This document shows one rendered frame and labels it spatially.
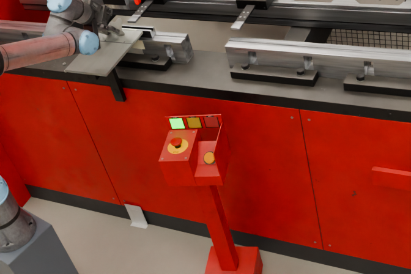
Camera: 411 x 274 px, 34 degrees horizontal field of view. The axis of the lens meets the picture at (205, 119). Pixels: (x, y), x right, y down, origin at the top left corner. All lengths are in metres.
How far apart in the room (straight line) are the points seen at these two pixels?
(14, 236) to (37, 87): 0.86
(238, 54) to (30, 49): 0.72
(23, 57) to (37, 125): 1.05
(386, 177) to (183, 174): 0.67
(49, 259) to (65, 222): 1.10
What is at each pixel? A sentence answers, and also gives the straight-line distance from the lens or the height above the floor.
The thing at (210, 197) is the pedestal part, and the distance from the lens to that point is 2.38.
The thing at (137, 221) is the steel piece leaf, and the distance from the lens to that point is 3.15.
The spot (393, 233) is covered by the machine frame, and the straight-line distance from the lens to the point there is 2.52.
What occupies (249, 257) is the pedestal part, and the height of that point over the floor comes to 0.12.
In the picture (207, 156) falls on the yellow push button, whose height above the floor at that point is 0.73.
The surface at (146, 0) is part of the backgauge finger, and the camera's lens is 2.66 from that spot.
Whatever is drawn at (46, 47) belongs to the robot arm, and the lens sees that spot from 2.06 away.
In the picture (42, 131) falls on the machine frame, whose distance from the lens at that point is 3.04.
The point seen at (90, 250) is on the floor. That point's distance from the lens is 3.15.
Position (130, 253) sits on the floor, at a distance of 3.06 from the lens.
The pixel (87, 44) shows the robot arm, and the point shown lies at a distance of 2.13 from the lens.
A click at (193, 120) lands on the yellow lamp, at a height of 0.82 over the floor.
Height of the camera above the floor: 2.23
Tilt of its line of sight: 38 degrees down
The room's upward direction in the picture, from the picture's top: 16 degrees counter-clockwise
